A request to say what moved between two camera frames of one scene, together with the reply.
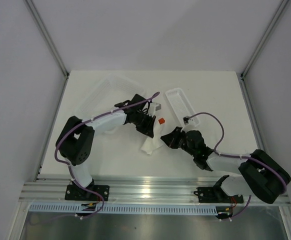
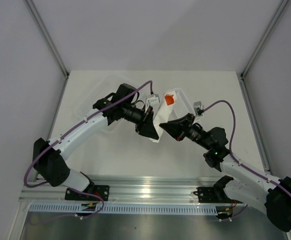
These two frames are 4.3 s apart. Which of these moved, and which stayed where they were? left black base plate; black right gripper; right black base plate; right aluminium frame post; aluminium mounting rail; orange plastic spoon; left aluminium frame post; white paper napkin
Moved: white paper napkin; black right gripper; orange plastic spoon
Stayed: left aluminium frame post; left black base plate; right aluminium frame post; right black base plate; aluminium mounting rail
